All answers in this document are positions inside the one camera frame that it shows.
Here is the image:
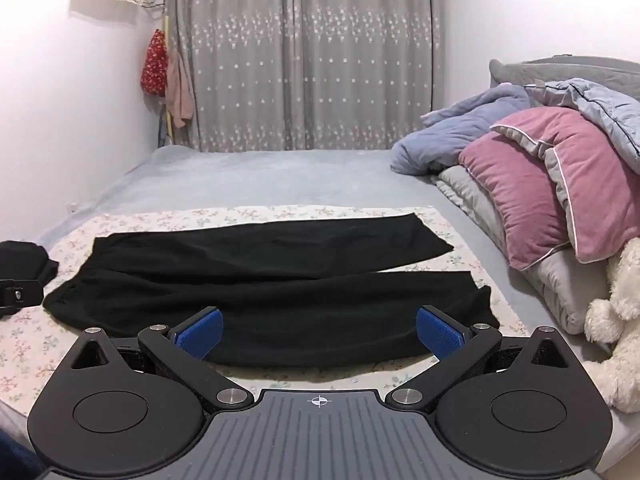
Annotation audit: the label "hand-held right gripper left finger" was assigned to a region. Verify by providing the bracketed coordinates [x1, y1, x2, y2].
[70, 307, 253, 413]

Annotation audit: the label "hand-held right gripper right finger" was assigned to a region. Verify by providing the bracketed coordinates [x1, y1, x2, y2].
[386, 305, 571, 411]

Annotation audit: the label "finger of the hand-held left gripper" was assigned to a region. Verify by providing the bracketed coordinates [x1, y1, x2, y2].
[0, 279, 43, 320]

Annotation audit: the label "black pants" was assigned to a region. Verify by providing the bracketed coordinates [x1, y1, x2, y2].
[42, 212, 501, 368]

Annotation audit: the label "black folded cloth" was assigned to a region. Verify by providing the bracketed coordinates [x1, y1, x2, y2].
[0, 241, 60, 286]

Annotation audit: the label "floral printed blanket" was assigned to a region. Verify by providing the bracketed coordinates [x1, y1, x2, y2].
[0, 205, 531, 411]

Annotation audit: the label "pink pillow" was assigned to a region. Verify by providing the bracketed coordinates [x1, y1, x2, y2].
[459, 106, 640, 271]

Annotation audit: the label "white plush toy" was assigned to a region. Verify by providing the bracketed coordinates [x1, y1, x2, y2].
[584, 237, 640, 413]

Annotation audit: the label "grey bed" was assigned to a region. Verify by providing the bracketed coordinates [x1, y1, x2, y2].
[0, 145, 640, 476]

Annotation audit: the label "pink hanging cloth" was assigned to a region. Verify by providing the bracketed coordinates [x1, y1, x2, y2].
[165, 50, 195, 128]

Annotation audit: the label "red floral bag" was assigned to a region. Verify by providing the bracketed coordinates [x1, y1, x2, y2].
[141, 29, 168, 97]

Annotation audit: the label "light blue piped quilt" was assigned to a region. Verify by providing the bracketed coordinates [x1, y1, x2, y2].
[525, 77, 640, 176]

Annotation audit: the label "grey star-patterned curtain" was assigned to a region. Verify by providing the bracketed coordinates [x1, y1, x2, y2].
[167, 0, 446, 153]

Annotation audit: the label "yellow stick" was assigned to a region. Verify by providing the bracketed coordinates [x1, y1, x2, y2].
[164, 15, 176, 141]

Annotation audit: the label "grey headboard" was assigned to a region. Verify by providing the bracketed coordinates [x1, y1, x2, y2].
[489, 56, 640, 91]

